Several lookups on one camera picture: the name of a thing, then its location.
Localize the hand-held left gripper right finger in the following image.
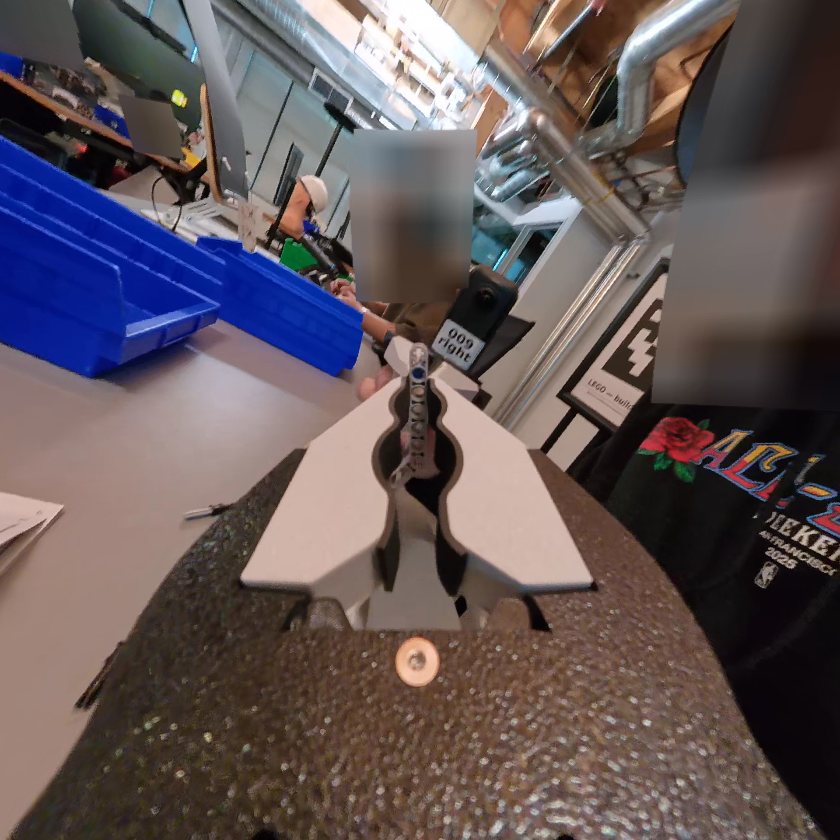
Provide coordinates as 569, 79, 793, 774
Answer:
428, 381, 595, 630

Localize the white laptop stand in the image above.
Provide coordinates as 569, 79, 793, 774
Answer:
141, 190, 227, 227

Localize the grey desk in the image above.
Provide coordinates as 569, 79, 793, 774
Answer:
0, 190, 526, 834

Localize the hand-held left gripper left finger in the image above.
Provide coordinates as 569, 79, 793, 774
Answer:
240, 381, 406, 631

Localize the grey angled toy beam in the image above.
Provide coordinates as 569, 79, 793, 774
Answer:
392, 343, 439, 488

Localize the wooden background table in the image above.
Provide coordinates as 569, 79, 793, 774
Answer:
0, 69, 211, 191

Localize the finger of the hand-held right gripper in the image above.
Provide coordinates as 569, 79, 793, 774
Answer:
382, 340, 413, 395
430, 361, 481, 406

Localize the silver ventilation duct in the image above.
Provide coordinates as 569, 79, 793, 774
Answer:
482, 0, 742, 240

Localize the person in black sweatshirt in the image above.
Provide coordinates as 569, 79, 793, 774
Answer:
567, 390, 840, 840

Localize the grey monitor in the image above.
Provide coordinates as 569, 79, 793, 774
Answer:
182, 0, 250, 198

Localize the white instruction booklet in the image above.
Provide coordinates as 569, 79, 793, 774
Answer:
0, 492, 65, 578

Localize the blue plastic bin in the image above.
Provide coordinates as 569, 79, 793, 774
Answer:
0, 134, 222, 379
196, 236, 366, 378

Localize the framed sign on black easel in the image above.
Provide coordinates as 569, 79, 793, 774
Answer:
556, 258, 672, 454

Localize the another person's forearm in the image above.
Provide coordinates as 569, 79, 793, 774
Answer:
357, 308, 401, 345

